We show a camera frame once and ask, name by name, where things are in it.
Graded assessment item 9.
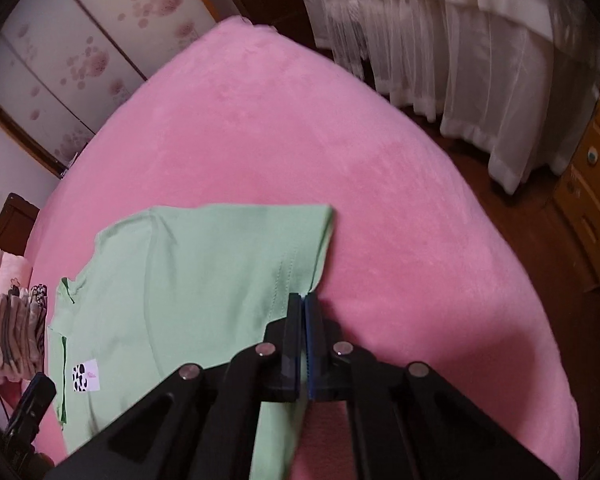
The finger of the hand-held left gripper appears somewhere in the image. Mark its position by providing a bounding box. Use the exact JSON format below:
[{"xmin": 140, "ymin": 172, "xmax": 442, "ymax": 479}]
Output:
[{"xmin": 2, "ymin": 372, "xmax": 57, "ymax": 463}]

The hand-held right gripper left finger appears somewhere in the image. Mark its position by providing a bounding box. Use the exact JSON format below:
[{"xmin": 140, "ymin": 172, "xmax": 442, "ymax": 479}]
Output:
[{"xmin": 50, "ymin": 292, "xmax": 307, "ymax": 480}]

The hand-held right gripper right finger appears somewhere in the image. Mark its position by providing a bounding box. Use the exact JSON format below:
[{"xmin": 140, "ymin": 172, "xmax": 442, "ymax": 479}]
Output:
[{"xmin": 305, "ymin": 294, "xmax": 561, "ymax": 480}]

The light green t-shirt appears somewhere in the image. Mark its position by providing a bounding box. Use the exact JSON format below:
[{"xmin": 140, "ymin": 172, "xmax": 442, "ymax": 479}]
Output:
[{"xmin": 47, "ymin": 203, "xmax": 337, "ymax": 480}]

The stack of folded clothes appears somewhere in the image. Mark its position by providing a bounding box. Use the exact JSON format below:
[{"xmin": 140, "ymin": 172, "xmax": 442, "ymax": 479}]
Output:
[{"xmin": 0, "ymin": 244, "xmax": 48, "ymax": 386}]

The brown wooden headboard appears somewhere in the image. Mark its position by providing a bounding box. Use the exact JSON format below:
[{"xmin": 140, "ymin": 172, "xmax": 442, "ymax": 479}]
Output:
[{"xmin": 0, "ymin": 192, "xmax": 41, "ymax": 256}]

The pink fleece blanket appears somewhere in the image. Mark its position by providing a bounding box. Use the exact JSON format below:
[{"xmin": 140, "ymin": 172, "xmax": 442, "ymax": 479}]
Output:
[{"xmin": 22, "ymin": 16, "xmax": 581, "ymax": 480}]

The white sheer curtain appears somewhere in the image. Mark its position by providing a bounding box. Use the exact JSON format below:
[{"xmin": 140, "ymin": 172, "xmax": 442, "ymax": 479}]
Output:
[{"xmin": 290, "ymin": 0, "xmax": 600, "ymax": 196}]

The wooden drawer cabinet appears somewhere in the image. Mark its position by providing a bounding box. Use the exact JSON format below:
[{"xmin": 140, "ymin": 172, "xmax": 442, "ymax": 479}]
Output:
[{"xmin": 552, "ymin": 67, "xmax": 600, "ymax": 293}]

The floral sliding door wardrobe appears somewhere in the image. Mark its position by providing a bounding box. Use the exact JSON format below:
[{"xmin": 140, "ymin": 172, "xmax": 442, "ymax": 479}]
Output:
[{"xmin": 0, "ymin": 0, "xmax": 221, "ymax": 178}]

